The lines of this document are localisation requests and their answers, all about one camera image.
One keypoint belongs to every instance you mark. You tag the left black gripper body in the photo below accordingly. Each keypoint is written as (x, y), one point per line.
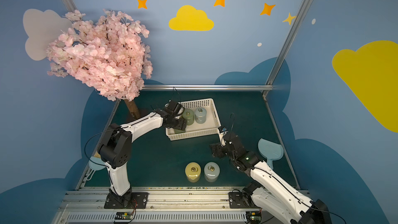
(179, 123)

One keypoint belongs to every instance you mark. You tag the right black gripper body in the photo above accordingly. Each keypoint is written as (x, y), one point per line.
(219, 149)

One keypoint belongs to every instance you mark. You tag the light blue canister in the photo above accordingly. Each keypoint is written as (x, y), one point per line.
(200, 115)

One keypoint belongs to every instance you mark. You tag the yellow canister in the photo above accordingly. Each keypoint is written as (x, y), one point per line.
(193, 172)

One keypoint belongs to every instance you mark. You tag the green canister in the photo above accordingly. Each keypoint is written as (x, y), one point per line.
(189, 116)
(177, 131)

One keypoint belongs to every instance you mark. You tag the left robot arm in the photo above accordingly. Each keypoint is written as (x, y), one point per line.
(115, 150)

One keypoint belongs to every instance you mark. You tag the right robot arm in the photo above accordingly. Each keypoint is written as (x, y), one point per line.
(268, 190)

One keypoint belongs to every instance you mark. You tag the white perforated plastic basket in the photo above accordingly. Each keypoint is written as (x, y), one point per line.
(209, 127)

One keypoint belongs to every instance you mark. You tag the light blue dustpan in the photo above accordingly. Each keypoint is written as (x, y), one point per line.
(270, 151)

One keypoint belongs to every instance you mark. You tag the right controller board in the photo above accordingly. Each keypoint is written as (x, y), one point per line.
(253, 217)

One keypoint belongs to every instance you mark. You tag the controller board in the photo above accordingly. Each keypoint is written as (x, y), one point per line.
(253, 217)
(124, 216)

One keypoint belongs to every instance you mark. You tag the light blue hand brush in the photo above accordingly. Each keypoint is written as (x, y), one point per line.
(96, 163)

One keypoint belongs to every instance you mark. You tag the pink cherry blossom tree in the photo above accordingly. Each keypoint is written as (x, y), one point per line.
(108, 55)

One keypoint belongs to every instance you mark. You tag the left controller board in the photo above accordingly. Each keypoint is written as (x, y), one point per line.
(124, 216)

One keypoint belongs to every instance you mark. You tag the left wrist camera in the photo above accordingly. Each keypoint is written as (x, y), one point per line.
(175, 109)

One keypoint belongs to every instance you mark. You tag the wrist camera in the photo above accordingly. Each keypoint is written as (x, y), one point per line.
(175, 109)
(222, 131)

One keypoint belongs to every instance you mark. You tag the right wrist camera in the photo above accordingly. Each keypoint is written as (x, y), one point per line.
(222, 131)

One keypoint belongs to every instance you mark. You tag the dark metal tree base plate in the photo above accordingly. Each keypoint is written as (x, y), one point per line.
(133, 116)

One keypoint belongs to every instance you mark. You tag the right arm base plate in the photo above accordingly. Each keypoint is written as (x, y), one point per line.
(238, 200)

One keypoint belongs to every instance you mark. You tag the aluminium back frame bar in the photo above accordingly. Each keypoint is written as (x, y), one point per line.
(208, 87)

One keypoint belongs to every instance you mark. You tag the aluminium front rail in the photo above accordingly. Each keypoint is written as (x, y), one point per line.
(172, 205)

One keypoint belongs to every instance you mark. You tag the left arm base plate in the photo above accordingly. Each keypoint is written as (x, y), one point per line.
(138, 199)

